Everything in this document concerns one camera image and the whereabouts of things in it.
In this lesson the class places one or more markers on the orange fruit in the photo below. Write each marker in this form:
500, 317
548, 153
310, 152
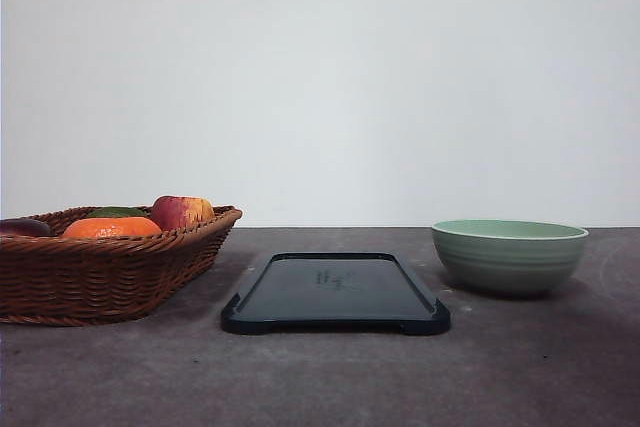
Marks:
112, 226

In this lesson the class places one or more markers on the red yellow apple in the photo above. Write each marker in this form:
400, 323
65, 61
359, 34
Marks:
173, 211

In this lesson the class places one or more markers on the brown wicker basket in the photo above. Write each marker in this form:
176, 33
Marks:
78, 265

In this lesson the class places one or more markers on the green avocado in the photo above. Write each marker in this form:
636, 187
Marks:
117, 212

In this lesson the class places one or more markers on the light green ceramic bowl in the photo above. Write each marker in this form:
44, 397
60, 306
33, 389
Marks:
508, 256

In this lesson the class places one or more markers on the dark teal rectangular tray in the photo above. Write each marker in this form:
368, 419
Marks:
334, 292

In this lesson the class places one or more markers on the dark red apple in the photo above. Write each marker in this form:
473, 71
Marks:
22, 227

